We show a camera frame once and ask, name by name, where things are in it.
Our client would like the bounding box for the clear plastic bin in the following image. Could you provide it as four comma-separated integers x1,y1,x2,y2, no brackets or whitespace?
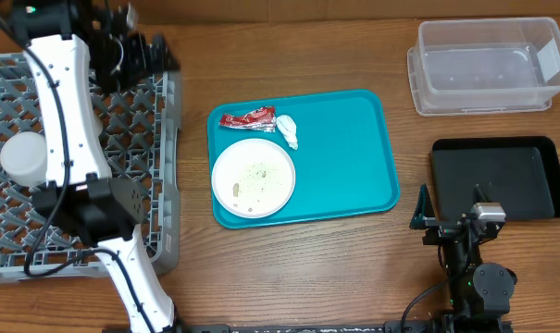
413,17,560,108

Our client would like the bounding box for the white label on bin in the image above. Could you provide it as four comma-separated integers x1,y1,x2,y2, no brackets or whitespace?
537,39,560,82

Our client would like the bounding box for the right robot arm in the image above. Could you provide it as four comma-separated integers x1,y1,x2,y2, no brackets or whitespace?
399,185,517,333

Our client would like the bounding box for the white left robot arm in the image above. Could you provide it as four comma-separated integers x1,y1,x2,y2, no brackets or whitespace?
4,1,181,332

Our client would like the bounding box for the red foil wrapper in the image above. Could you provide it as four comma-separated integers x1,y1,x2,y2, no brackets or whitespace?
218,106,276,132

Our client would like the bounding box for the white napkin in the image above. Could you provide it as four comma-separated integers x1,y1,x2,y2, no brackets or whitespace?
276,115,298,150

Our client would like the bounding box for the black tray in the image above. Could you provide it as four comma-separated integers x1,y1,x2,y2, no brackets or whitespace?
430,136,560,221

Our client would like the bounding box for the grey bowl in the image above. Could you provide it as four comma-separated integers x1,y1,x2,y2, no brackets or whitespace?
0,132,47,187

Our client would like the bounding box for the white dirty plate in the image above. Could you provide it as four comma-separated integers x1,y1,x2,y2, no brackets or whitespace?
211,138,296,219

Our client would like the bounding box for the grey dishwasher rack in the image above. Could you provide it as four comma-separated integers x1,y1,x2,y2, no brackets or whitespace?
0,54,180,284

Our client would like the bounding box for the teal serving tray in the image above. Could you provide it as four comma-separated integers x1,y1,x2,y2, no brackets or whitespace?
207,89,400,229

